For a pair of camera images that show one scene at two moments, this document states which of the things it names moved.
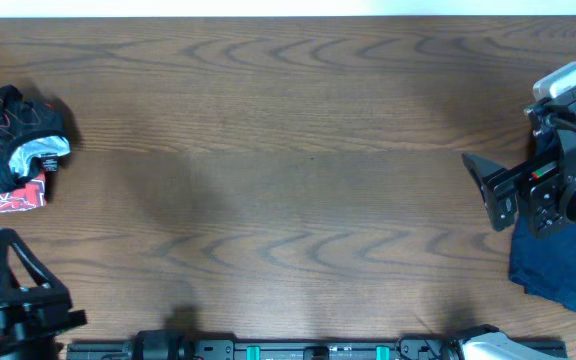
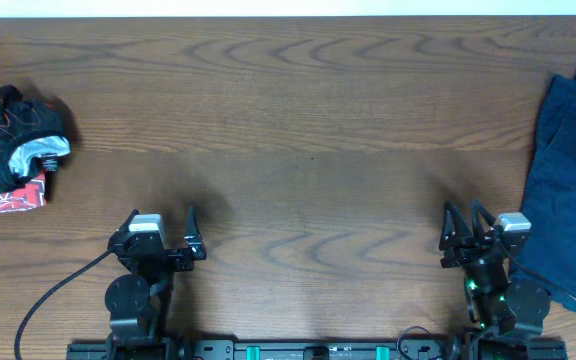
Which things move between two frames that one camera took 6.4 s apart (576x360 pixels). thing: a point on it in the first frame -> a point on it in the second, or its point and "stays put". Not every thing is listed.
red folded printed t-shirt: x=31 y=196 stays put
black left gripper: x=25 y=306 -> x=169 y=255
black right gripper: x=543 y=185 -> x=479 y=243
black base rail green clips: x=185 y=348 stays put
